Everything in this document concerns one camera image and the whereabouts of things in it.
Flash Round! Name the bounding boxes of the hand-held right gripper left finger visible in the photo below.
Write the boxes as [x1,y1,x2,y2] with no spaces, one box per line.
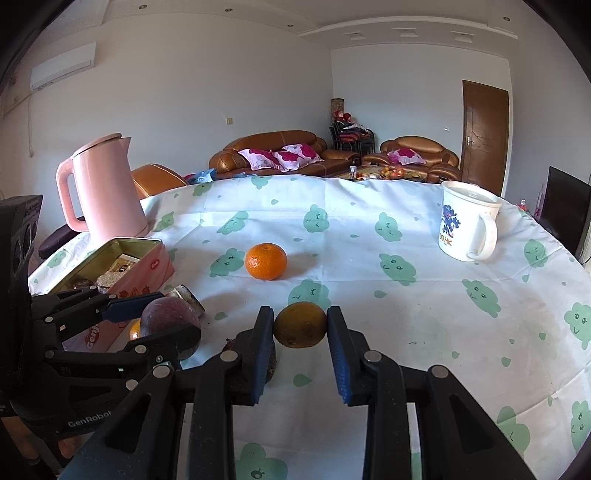
[60,305,276,480]

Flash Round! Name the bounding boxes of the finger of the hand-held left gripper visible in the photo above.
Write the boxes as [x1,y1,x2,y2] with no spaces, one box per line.
[44,325,201,379]
[30,286,164,342]

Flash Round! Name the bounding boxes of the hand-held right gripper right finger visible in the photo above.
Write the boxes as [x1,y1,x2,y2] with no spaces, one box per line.
[326,305,539,480]

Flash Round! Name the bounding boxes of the purple passion fruit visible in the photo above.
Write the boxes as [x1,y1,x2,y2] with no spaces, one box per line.
[140,298,202,361]

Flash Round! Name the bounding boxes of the pink metal tin box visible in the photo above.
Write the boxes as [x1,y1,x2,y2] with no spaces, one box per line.
[46,237,175,354]

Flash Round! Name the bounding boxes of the yellowish green mandarin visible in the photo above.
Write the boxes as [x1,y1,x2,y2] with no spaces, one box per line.
[273,302,328,348]

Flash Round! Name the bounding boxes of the person's left hand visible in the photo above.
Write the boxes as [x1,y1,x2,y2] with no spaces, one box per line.
[56,436,83,461]

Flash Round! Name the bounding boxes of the printed paper leaflet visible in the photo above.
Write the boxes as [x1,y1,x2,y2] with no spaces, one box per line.
[108,253,141,278]

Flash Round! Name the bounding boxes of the white tablecloth with green clouds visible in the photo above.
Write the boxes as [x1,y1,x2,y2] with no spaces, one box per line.
[28,174,591,480]

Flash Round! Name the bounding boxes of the black chair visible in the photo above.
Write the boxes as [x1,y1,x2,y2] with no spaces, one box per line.
[38,226,86,259]

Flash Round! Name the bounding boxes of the pink electric kettle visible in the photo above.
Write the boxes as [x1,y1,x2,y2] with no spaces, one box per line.
[56,133,151,245]

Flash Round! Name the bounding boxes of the orange leather chair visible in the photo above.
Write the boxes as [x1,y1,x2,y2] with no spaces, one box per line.
[131,164,188,200]

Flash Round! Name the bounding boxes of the white mug with blue print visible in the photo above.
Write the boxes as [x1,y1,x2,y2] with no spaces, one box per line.
[437,180,503,262]

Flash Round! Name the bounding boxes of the wooden coffee table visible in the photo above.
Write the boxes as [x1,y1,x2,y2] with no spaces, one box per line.
[330,165,428,182]

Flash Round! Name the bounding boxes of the pink floral pillow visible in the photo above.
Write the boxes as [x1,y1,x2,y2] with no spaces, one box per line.
[387,148,426,165]
[281,144,324,166]
[238,148,282,172]

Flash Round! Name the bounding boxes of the long brown leather sofa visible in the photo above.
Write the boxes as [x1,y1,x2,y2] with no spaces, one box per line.
[209,130,361,178]

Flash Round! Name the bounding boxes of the stacked dark chairs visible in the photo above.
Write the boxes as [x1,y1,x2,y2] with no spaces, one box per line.
[329,117,376,155]

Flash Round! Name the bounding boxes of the brown leather armchair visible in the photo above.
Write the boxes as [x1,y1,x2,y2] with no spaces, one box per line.
[362,136,461,184]

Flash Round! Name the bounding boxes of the white air conditioner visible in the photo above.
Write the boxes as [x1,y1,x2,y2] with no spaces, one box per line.
[30,42,97,90]

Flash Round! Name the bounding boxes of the brown wooden door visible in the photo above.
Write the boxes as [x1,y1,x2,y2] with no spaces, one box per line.
[462,80,511,197]

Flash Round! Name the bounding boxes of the black television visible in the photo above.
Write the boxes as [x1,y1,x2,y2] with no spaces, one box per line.
[538,166,591,264]

